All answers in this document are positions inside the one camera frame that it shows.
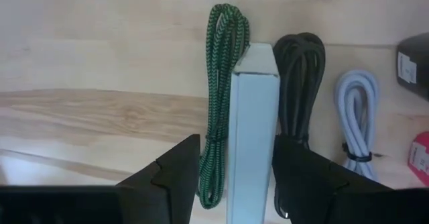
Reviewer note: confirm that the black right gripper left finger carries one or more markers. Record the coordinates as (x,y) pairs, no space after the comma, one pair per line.
(167,183)

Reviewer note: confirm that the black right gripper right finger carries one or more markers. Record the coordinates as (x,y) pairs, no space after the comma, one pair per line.
(311,190)

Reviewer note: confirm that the pink wall charger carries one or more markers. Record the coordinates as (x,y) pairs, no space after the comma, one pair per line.
(420,158)

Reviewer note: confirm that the black wall charger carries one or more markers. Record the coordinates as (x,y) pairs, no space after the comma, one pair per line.
(415,66)

